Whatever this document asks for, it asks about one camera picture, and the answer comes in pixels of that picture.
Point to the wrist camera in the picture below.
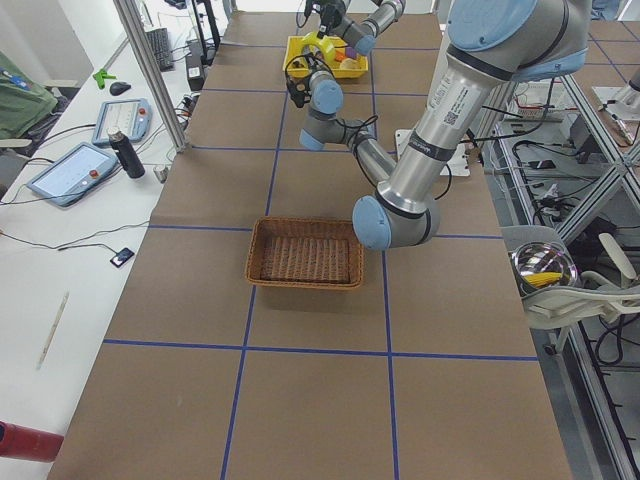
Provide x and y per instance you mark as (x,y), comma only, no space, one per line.
(299,90)

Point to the teach pendant tablet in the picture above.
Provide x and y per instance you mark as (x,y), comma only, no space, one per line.
(131,116)
(73,175)

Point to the aluminium frame post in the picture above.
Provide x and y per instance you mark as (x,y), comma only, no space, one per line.
(130,20)

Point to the yellow plastic basket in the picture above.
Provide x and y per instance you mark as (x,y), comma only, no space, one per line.
(292,66)

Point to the black water bottle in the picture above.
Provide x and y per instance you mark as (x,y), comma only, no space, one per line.
(125,153)

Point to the purple foam block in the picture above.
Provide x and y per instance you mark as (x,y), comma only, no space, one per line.
(351,52)

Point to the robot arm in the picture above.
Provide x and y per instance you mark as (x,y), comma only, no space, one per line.
(361,36)
(490,43)

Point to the seated person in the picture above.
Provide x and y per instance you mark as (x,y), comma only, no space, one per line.
(28,110)

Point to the red fire extinguisher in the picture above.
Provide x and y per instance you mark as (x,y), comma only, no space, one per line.
(24,443)

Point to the black keyboard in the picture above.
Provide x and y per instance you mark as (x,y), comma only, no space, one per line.
(158,40)

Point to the near teach pendant tablet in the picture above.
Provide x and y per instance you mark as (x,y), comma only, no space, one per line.
(73,175)

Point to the far teach pendant tablet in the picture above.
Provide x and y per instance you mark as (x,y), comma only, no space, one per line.
(131,116)

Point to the brown wicker basket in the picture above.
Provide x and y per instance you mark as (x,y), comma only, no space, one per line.
(311,253)

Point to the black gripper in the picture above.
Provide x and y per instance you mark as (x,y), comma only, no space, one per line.
(299,86)
(327,15)

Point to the toy bread croissant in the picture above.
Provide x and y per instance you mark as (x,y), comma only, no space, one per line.
(349,64)

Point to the clear yellow tape roll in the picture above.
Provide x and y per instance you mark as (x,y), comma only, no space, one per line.
(318,44)

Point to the green clamp tool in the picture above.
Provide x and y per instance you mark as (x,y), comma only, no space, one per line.
(101,76)

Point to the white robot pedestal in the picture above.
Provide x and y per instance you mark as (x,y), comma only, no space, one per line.
(456,165)

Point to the steel pot with corn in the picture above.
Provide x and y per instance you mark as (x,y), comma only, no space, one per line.
(538,265)

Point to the small black sensor pad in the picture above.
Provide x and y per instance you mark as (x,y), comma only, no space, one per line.
(121,257)

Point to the black computer mouse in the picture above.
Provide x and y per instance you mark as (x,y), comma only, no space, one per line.
(118,88)

